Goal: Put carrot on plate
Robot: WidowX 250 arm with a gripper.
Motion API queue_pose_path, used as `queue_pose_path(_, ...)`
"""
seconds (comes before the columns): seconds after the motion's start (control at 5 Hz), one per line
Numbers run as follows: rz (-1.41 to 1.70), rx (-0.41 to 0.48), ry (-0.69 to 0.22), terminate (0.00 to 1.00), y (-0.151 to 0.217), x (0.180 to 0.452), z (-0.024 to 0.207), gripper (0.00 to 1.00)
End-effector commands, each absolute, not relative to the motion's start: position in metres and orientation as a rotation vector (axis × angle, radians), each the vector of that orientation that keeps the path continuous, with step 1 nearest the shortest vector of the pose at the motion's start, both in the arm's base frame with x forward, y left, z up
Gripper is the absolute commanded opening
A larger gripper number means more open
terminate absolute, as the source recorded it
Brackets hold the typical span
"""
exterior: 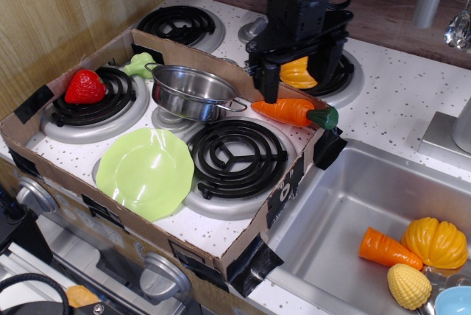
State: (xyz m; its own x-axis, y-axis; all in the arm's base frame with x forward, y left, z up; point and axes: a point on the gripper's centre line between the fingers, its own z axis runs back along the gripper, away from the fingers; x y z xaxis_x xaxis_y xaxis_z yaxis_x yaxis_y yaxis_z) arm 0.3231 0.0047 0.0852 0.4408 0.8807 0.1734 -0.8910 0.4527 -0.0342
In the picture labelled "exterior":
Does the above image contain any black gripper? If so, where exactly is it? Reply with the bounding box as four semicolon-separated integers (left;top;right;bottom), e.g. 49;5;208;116
246;0;353;104

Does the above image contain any cardboard fence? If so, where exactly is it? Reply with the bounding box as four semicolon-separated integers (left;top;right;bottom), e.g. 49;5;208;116
1;29;345;297

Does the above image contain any front left black burner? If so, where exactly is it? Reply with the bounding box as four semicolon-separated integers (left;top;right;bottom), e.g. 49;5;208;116
49;67;137;127

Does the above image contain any silver back stove knob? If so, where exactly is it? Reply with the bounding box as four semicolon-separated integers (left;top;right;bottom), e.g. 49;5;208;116
238;17;268;45

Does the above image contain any yellow toy corn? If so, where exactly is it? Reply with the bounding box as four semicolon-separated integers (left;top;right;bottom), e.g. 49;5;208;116
387;263;432;311

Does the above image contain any silver right oven knob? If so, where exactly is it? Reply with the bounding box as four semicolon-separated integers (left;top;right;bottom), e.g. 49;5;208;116
139;252;191;302

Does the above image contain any orange toy carrot piece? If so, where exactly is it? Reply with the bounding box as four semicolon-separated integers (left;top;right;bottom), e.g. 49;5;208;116
358;227;423;270

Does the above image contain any orange toy pumpkin on burner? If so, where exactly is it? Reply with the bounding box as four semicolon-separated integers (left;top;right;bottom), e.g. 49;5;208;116
280;57;318;89

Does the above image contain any silver left oven knob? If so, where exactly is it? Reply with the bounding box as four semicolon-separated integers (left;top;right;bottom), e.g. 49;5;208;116
16;177;59;216

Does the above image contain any silver utensil in sink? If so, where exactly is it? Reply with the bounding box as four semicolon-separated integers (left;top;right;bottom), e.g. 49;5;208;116
416;263;470;315

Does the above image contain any silver faucet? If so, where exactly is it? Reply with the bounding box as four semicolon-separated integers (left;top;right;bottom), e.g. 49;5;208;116
412;0;470;153

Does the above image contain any silver stove knob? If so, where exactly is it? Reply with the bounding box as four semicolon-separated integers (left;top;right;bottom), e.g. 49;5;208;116
238;17;268;45
151;106;195;134

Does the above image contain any light green plastic plate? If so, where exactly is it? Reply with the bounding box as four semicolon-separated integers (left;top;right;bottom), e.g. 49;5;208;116
95;128;194;222

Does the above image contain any front right black burner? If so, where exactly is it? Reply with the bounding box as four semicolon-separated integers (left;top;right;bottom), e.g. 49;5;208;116
187;119;290;200

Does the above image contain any hanging shiny spoon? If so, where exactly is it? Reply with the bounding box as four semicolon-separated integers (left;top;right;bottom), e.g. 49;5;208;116
443;0;470;53

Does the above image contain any orange toy pumpkin in sink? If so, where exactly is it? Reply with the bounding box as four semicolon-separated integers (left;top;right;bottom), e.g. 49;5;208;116
400;217;469;269

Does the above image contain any silver oven knob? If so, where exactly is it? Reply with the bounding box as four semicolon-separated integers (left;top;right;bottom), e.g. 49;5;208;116
16;177;59;216
139;252;191;302

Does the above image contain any light green toy broccoli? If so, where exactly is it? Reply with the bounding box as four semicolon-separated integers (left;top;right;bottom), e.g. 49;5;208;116
124;52;157;79

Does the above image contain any red toy strawberry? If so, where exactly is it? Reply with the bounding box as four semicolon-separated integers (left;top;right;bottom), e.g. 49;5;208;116
65;69;107;105

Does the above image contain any steel sink basin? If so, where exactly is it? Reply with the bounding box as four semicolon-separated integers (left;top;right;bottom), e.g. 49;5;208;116
268;141;470;314

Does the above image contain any back right black burner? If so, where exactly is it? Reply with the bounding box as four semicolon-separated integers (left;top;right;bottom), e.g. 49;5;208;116
260;44;355;97

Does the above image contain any small steel pot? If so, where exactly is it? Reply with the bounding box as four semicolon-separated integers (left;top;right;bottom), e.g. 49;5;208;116
151;65;247;121

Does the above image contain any silver centre stove knob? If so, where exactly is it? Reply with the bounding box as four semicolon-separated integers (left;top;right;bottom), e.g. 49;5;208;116
151;106;195;134

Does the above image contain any orange toy carrot green top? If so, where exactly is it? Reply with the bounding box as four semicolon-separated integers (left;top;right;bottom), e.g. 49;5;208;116
251;99;339;130

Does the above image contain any black device left edge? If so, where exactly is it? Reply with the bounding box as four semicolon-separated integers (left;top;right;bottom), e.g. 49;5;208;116
1;186;53;264

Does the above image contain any light blue bowl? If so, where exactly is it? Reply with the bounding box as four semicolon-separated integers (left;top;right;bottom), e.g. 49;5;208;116
434;286;471;315

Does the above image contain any back left black burner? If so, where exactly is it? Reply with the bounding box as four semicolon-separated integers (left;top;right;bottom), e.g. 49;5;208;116
136;6;216;46

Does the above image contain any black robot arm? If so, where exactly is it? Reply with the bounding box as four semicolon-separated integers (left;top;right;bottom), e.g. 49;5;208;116
246;0;353;104

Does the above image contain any black burner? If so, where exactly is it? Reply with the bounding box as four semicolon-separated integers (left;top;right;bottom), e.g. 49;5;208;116
187;119;290;200
260;44;355;97
136;6;216;46
49;67;137;127

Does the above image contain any orange toy bottom left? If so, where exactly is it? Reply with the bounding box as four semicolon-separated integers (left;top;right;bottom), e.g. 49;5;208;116
65;285;100;308

